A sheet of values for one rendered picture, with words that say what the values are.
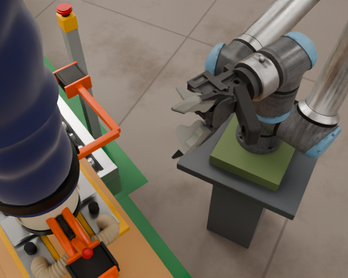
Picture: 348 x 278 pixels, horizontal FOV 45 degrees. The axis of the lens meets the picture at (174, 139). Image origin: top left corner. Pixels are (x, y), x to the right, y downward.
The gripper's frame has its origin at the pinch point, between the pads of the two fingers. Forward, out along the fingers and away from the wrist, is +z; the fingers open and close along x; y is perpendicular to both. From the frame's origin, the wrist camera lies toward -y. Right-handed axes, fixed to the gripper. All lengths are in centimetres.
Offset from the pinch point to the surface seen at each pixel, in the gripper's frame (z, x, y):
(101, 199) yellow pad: 9.1, -44.1, 21.3
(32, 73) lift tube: 15.7, 12.8, 17.0
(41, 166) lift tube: 20.8, -10.4, 17.0
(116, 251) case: 12, -63, 14
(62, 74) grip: -2, -31, 58
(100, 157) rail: -12, -98, 69
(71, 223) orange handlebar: 20.3, -32.6, 14.1
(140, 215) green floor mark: -22, -158, 60
